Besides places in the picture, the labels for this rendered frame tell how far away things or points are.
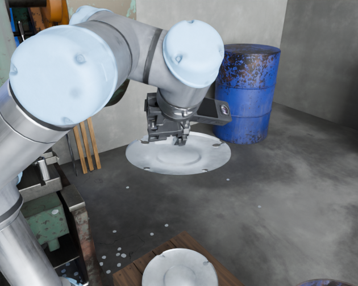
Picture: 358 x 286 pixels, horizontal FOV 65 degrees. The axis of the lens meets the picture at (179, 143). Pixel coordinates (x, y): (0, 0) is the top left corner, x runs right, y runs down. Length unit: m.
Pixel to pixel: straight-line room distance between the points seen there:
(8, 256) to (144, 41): 0.51
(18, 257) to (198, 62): 0.54
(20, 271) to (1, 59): 0.62
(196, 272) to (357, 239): 1.21
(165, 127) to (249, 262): 1.33
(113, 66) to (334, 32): 3.44
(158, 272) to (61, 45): 1.07
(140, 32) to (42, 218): 0.91
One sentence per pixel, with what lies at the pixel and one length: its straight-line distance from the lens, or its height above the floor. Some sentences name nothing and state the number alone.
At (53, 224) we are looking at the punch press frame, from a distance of 1.19.
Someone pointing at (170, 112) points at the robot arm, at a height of 1.17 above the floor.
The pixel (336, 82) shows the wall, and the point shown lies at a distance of 3.65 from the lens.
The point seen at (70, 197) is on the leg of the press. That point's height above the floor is 0.64.
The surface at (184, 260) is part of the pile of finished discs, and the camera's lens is 1.25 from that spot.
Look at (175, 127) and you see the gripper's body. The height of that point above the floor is 1.12.
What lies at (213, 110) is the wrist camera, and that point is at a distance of 0.54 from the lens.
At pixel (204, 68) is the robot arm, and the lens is 0.34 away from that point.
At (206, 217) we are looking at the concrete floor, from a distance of 1.96.
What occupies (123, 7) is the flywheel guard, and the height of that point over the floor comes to 1.31.
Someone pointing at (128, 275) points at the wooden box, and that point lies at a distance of 1.24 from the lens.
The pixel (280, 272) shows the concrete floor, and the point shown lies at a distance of 1.76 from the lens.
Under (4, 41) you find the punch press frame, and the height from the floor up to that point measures 1.21.
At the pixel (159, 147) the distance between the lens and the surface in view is 0.71.
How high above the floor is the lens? 1.34
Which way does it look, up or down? 28 degrees down
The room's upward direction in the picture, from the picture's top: straight up
